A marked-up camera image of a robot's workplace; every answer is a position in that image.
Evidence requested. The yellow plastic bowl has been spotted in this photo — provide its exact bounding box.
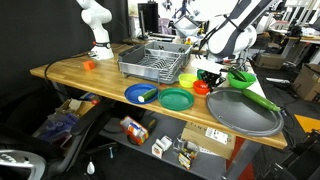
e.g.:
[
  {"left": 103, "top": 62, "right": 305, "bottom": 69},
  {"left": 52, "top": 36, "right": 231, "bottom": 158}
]
[{"left": 178, "top": 73, "right": 197, "bottom": 88}]

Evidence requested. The black office chair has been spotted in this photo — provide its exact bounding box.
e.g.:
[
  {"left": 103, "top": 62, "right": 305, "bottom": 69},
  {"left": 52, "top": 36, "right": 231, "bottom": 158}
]
[{"left": 0, "top": 100, "right": 113, "bottom": 180}]

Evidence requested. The grey dish rack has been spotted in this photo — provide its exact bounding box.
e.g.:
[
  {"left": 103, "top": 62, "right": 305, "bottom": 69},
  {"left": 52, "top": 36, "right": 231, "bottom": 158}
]
[{"left": 118, "top": 41, "right": 192, "bottom": 84}]

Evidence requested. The black computer monitor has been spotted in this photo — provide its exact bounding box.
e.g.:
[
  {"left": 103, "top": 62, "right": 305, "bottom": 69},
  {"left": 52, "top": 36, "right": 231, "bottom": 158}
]
[{"left": 138, "top": 2, "right": 159, "bottom": 39}]

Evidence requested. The clear cup with items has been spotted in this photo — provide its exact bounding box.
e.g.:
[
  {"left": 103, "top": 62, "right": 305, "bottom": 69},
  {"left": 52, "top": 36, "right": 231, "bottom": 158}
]
[{"left": 173, "top": 139, "right": 200, "bottom": 170}]

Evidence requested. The round grey tray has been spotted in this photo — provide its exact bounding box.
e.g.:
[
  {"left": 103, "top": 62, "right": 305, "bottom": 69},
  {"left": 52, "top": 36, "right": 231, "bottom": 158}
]
[{"left": 206, "top": 88, "right": 284, "bottom": 137}]

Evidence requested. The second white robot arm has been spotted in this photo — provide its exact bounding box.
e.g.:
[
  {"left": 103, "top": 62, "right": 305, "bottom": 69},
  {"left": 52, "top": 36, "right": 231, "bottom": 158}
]
[{"left": 76, "top": 0, "right": 114, "bottom": 60}]

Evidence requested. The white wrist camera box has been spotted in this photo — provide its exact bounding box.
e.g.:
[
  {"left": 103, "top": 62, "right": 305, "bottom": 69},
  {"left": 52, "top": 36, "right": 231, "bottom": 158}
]
[{"left": 191, "top": 59, "right": 223, "bottom": 74}]

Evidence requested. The blue plastic plate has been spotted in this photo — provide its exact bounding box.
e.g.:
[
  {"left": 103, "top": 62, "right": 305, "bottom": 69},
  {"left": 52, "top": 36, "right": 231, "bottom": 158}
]
[{"left": 124, "top": 83, "right": 158, "bottom": 104}]

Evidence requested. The cardboard box under table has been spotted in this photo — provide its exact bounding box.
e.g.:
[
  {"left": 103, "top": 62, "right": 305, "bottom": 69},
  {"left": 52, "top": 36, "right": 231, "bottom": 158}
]
[{"left": 182, "top": 122, "right": 235, "bottom": 159}]

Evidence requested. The green cucumber in bowl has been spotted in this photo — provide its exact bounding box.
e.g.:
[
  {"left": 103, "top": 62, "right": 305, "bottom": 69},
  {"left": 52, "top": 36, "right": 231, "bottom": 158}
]
[{"left": 229, "top": 69, "right": 246, "bottom": 82}]

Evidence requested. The teal green plate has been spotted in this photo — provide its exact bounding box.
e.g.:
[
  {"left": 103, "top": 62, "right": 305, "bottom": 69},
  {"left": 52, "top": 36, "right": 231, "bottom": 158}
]
[{"left": 158, "top": 88, "right": 194, "bottom": 111}]

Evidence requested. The orange plastic bowl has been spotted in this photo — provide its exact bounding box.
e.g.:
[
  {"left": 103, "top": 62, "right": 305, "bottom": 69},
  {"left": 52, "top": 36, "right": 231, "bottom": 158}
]
[{"left": 193, "top": 80, "right": 210, "bottom": 95}]

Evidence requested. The lower grey shelf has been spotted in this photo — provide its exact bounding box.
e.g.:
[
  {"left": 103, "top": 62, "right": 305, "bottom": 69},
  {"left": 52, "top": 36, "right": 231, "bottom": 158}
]
[{"left": 100, "top": 113, "right": 226, "bottom": 180}]

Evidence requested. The small white carton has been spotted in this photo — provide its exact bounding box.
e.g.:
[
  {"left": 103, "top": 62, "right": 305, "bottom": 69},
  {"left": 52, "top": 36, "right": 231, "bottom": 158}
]
[{"left": 152, "top": 136, "right": 172, "bottom": 158}]

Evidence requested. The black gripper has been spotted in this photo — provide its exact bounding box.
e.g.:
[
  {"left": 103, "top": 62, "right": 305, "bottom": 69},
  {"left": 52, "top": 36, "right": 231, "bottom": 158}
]
[{"left": 201, "top": 71, "right": 226, "bottom": 90}]

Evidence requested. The red white box on shelf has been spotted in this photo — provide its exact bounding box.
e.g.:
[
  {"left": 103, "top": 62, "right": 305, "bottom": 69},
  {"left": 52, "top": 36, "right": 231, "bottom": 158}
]
[{"left": 120, "top": 116, "right": 149, "bottom": 145}]

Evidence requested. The small orange block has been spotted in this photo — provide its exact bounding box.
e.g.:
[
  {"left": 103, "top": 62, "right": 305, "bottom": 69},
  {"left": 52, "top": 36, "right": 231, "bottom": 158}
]
[{"left": 83, "top": 60, "right": 95, "bottom": 70}]

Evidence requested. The black cable on table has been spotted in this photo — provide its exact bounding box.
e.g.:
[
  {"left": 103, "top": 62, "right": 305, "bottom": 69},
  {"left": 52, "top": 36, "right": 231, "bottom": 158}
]
[{"left": 43, "top": 51, "right": 93, "bottom": 84}]

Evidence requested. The cut cucumber on blue plate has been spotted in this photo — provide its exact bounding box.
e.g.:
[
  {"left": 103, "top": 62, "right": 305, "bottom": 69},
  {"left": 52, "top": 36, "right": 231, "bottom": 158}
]
[{"left": 138, "top": 88, "right": 157, "bottom": 102}]

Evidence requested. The brown cardboard box right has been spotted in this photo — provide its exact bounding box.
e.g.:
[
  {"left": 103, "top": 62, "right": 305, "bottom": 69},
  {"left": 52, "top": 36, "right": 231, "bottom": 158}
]
[{"left": 293, "top": 64, "right": 320, "bottom": 102}]

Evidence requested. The brown cardboard box background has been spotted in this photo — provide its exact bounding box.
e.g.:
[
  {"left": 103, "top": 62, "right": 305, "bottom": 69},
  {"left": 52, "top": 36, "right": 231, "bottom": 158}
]
[{"left": 256, "top": 53, "right": 285, "bottom": 69}]

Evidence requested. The green plastic bowl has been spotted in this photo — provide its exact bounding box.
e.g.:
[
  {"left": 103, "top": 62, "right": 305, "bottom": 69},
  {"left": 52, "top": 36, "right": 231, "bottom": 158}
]
[{"left": 227, "top": 71, "right": 256, "bottom": 89}]

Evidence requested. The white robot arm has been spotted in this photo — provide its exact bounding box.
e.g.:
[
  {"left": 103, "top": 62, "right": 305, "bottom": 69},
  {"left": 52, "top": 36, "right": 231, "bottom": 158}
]
[{"left": 197, "top": 0, "right": 275, "bottom": 74}]

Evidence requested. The long green cucumber on tray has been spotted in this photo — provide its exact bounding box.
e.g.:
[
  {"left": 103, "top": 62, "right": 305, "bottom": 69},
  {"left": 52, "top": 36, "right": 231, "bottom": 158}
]
[{"left": 242, "top": 89, "right": 281, "bottom": 112}]

